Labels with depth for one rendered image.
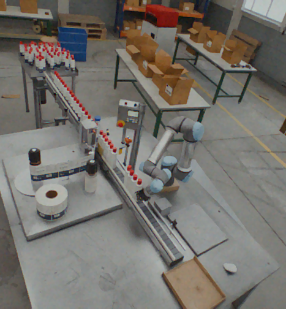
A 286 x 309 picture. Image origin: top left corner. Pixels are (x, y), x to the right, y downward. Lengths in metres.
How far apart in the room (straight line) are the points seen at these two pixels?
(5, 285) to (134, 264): 1.29
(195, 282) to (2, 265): 1.73
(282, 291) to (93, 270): 2.01
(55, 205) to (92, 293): 0.56
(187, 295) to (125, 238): 0.52
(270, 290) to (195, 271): 1.38
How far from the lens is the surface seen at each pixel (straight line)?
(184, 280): 1.88
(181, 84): 3.61
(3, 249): 2.98
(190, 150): 1.99
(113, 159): 2.26
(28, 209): 2.06
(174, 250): 1.91
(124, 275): 1.82
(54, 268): 1.84
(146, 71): 4.38
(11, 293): 2.75
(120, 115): 2.05
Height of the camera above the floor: 2.43
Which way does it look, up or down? 36 degrees down
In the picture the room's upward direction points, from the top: 12 degrees clockwise
